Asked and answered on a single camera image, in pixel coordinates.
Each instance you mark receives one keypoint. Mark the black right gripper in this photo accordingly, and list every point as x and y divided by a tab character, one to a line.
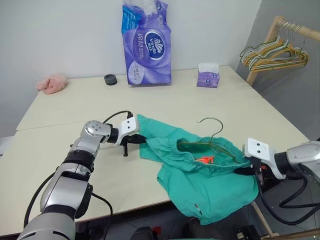
257	165

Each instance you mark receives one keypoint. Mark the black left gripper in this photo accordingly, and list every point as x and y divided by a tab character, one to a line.
128	138

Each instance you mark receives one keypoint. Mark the green shorts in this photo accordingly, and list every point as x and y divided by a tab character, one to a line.
207	185

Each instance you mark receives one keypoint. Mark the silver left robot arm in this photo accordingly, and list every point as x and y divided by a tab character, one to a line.
70	180

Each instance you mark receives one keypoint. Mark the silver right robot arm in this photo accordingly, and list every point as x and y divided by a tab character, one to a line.
302	157

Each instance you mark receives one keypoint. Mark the black device under table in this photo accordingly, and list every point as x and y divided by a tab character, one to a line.
271	181

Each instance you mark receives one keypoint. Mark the light wooden strut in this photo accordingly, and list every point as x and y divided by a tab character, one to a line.
262	220

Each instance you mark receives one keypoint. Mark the black box with white knobs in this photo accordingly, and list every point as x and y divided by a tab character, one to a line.
247	232

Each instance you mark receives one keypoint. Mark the dark rounded shape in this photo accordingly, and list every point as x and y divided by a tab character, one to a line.
141	233

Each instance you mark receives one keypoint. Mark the purple tissue roll pack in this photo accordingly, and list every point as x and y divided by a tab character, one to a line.
148	50

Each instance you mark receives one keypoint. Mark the purple tissue box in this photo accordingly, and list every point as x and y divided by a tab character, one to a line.
207	76

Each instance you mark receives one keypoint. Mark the pink fluffy cloth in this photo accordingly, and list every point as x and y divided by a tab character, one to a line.
51	83

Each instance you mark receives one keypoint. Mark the bunch of hangers on rack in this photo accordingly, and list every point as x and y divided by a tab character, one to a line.
277	61

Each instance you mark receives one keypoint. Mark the wooden clothes rack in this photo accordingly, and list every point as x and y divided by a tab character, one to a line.
272	32

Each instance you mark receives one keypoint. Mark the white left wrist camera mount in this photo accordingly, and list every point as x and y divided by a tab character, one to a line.
127	127

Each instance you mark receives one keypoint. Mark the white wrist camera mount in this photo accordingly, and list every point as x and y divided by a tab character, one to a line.
257	147
127	127

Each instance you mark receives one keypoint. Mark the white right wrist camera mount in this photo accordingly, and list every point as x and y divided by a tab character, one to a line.
257	147

